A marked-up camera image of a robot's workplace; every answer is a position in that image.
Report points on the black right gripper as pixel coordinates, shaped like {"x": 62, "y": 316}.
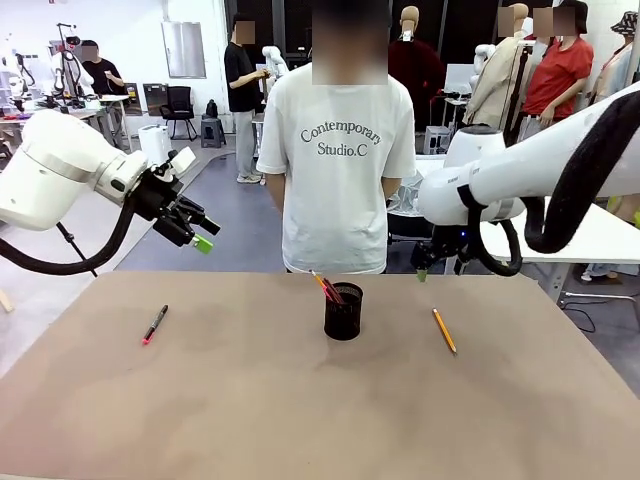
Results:
{"x": 450, "y": 242}

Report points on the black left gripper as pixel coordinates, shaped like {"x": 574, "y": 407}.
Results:
{"x": 155, "y": 197}

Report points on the yellow pencil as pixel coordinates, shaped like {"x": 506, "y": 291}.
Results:
{"x": 318, "y": 280}
{"x": 444, "y": 330}

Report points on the black marker with pink cap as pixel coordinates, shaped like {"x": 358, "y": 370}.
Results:
{"x": 155, "y": 324}

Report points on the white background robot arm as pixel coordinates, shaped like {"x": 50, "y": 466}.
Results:
{"x": 482, "y": 55}
{"x": 272, "y": 54}
{"x": 85, "y": 77}

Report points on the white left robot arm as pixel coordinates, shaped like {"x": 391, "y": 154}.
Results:
{"x": 50, "y": 165}

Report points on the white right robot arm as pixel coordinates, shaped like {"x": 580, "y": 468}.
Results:
{"x": 480, "y": 175}

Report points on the black mesh pen holder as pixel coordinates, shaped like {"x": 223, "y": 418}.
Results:
{"x": 342, "y": 322}

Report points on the silver mesh cloth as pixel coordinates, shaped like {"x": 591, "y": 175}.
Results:
{"x": 407, "y": 195}

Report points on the white air purifier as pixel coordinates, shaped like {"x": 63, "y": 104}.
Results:
{"x": 154, "y": 145}

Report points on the grey step stool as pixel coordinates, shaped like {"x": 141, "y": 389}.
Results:
{"x": 213, "y": 132}

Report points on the black tripod stand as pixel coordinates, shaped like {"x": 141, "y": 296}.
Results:
{"x": 80, "y": 252}

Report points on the person in white printed T-shirt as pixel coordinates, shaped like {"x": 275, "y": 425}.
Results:
{"x": 340, "y": 200}

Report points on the black bag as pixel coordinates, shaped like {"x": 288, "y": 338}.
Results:
{"x": 213, "y": 107}

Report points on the white table leg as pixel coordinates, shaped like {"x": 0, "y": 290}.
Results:
{"x": 560, "y": 282}

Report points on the black office chair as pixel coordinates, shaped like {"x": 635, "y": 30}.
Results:
{"x": 179, "y": 102}

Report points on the grey plastic stool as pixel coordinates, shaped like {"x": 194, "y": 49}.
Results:
{"x": 440, "y": 137}

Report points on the person in black shirt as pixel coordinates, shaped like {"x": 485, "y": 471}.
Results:
{"x": 102, "y": 72}
{"x": 240, "y": 75}

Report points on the mannequin in beige coat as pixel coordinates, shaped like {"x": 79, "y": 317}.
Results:
{"x": 492, "y": 90}

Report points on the white monitor back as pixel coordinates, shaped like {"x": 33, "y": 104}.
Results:
{"x": 457, "y": 77}

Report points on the mannequin in dark red clothes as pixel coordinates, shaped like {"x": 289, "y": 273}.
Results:
{"x": 420, "y": 70}

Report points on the black garment rack pole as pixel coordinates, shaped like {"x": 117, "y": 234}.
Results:
{"x": 518, "y": 85}

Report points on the light wooden piece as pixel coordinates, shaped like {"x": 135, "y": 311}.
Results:
{"x": 5, "y": 300}

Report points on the person in red T-shirt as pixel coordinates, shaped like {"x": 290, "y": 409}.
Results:
{"x": 560, "y": 75}

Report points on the mannequin with bucket hat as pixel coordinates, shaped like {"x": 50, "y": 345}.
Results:
{"x": 625, "y": 65}

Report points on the grey metal wall panel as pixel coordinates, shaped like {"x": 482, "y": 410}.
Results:
{"x": 183, "y": 50}

